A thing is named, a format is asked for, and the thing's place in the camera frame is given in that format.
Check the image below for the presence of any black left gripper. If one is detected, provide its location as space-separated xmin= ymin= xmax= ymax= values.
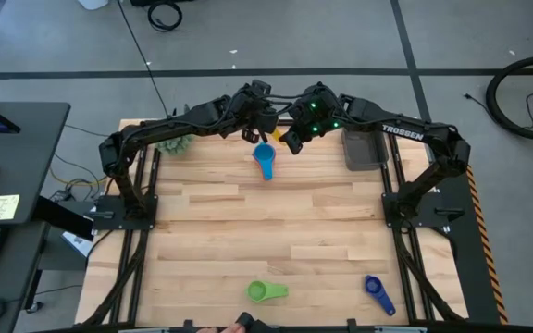
xmin=229 ymin=94 xmax=280 ymax=145

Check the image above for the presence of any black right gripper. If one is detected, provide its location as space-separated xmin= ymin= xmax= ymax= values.
xmin=279 ymin=82 xmax=344 ymax=155

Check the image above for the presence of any light blue measuring cup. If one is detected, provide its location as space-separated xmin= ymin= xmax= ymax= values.
xmin=252 ymin=142 xmax=278 ymax=181

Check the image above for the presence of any green measuring cup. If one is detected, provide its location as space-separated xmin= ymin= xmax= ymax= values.
xmin=245 ymin=279 xmax=290 ymax=304

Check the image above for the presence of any dark blue measuring cup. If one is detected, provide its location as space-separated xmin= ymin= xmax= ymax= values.
xmin=364 ymin=275 xmax=397 ymax=317

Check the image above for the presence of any grey plastic basket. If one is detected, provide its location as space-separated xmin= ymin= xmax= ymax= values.
xmin=341 ymin=128 xmax=390 ymax=172

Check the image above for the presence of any green potted artificial plant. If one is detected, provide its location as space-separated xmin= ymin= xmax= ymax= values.
xmin=156 ymin=133 xmax=194 ymax=156

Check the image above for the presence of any person's hand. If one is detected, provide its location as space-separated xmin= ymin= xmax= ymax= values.
xmin=196 ymin=325 xmax=247 ymax=333

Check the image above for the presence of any large black hoop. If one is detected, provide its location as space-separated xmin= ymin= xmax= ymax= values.
xmin=485 ymin=54 xmax=533 ymax=142

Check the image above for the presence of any black panel with hazard stripe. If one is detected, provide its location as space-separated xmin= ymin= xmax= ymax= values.
xmin=430 ymin=161 xmax=511 ymax=325

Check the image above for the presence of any white printed paper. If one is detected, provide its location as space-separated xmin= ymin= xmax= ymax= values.
xmin=60 ymin=230 xmax=94 ymax=258

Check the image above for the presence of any black box under desk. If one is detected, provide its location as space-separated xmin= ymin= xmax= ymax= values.
xmin=32 ymin=196 xmax=94 ymax=241

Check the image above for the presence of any black desk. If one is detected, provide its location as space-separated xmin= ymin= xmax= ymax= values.
xmin=0 ymin=101 xmax=71 ymax=227
xmin=0 ymin=220 xmax=50 ymax=333

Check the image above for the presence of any yellow sticky note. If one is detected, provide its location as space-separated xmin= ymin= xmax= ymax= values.
xmin=0 ymin=193 xmax=21 ymax=222

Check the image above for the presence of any black aluminium table frame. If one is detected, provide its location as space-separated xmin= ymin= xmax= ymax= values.
xmin=81 ymin=117 xmax=469 ymax=333

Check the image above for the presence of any long black floor cable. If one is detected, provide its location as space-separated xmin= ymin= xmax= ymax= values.
xmin=117 ymin=0 xmax=171 ymax=117

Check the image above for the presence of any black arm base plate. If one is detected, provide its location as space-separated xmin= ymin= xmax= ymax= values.
xmin=381 ymin=191 xmax=465 ymax=228
xmin=85 ymin=193 xmax=159 ymax=231

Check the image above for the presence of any coiled black cable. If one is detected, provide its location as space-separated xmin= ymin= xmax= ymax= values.
xmin=147 ymin=0 xmax=184 ymax=32

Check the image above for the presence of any thin black cable with plug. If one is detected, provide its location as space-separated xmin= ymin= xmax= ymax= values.
xmin=464 ymin=85 xmax=533 ymax=130

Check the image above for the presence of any black floor cable bundle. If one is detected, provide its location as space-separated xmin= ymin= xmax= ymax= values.
xmin=48 ymin=152 xmax=110 ymax=203

